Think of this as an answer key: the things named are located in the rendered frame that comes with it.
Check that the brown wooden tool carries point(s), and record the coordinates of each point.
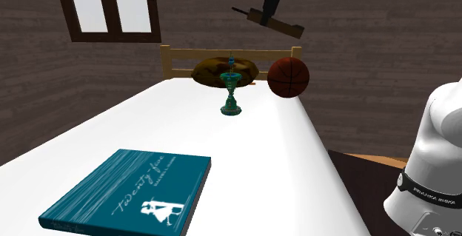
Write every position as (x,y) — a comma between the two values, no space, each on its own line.
(285,27)

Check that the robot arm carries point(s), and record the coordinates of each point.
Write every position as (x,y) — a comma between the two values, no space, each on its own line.
(429,163)

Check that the brown basketball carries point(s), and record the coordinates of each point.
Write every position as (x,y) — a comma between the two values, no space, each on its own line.
(288,77)

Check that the brown round pillow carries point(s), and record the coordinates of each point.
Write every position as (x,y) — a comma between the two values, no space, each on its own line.
(207,72)

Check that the teal ornate candlestick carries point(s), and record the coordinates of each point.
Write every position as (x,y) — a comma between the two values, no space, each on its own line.
(231,102)

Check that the dark-framed window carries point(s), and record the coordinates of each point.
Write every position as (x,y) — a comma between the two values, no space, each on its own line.
(114,8)

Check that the white bed, wooden headboard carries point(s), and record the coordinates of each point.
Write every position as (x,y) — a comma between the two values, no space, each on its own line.
(223,148)

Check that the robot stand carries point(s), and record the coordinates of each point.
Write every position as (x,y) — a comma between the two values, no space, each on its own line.
(364,188)

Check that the teal hardcover book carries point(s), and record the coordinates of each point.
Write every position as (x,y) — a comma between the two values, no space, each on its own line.
(122,188)

